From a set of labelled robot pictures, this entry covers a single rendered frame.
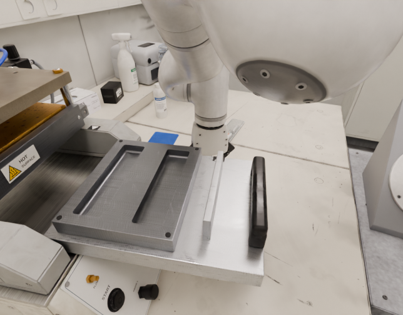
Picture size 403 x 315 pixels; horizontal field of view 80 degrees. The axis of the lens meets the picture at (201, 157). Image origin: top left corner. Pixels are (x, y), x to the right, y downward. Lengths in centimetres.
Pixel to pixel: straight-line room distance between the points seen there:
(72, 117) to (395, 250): 74
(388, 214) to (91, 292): 65
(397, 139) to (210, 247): 57
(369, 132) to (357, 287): 198
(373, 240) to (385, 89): 176
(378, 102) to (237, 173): 204
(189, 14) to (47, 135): 29
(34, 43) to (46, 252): 93
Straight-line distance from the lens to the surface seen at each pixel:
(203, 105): 59
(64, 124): 49
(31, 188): 56
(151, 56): 128
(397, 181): 74
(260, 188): 36
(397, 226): 75
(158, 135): 96
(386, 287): 67
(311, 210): 72
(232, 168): 44
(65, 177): 55
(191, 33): 33
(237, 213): 37
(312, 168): 86
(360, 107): 239
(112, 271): 46
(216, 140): 66
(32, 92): 46
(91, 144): 56
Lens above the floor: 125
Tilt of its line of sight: 37 degrees down
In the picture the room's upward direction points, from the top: straight up
